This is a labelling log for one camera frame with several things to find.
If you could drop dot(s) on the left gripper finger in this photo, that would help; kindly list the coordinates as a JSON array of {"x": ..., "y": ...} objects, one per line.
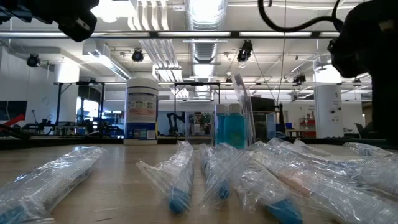
[{"x": 82, "y": 4}]

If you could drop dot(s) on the syringe blue plunger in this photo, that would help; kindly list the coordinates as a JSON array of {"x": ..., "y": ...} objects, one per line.
[
  {"x": 177, "y": 174},
  {"x": 46, "y": 183}
]

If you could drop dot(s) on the teal mouthwash bottle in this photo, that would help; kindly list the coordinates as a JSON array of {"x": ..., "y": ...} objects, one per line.
[
  {"x": 220, "y": 130},
  {"x": 236, "y": 130}
]

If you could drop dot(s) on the black background robot arm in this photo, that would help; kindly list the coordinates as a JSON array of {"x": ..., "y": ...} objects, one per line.
[{"x": 171, "y": 119}]

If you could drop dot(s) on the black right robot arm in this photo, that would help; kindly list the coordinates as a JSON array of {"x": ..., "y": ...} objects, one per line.
[{"x": 357, "y": 46}]

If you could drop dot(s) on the black ceiling lamp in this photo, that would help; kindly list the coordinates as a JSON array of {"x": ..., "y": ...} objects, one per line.
[
  {"x": 33, "y": 60},
  {"x": 299, "y": 79},
  {"x": 137, "y": 56},
  {"x": 245, "y": 51}
]

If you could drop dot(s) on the white wipes canister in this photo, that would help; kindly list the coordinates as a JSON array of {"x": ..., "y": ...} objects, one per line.
[{"x": 141, "y": 118}]

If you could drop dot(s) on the black overhead beam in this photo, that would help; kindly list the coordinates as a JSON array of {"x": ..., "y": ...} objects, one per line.
[{"x": 234, "y": 34}]

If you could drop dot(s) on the black monitor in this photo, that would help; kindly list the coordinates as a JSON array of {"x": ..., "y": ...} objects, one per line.
[{"x": 264, "y": 104}]

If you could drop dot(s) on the clear acrylic organizer box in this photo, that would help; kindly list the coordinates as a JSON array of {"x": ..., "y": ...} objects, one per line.
[{"x": 264, "y": 127}]

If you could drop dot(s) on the red shelf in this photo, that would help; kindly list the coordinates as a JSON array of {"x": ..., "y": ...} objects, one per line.
[{"x": 308, "y": 127}]

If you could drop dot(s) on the white column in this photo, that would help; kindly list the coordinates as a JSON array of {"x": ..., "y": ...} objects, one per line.
[{"x": 326, "y": 109}]

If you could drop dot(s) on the black frame stand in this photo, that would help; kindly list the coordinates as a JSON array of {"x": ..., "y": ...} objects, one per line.
[
  {"x": 102, "y": 102},
  {"x": 197, "y": 83}
]

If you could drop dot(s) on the dark wall screen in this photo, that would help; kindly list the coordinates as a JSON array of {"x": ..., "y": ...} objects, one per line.
[{"x": 17, "y": 109}]

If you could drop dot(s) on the silver ceiling duct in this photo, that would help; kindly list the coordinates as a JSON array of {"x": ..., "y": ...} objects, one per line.
[{"x": 205, "y": 49}]

